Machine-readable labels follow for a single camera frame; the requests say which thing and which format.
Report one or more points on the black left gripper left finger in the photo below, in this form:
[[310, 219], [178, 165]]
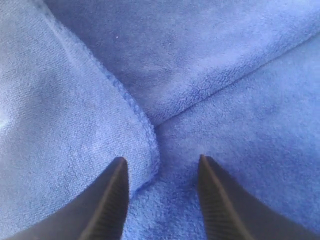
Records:
[[98, 213]]

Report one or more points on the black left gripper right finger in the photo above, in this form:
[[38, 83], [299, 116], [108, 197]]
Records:
[[231, 213]]

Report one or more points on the blue towel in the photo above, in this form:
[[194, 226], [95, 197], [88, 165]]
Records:
[[159, 82]]

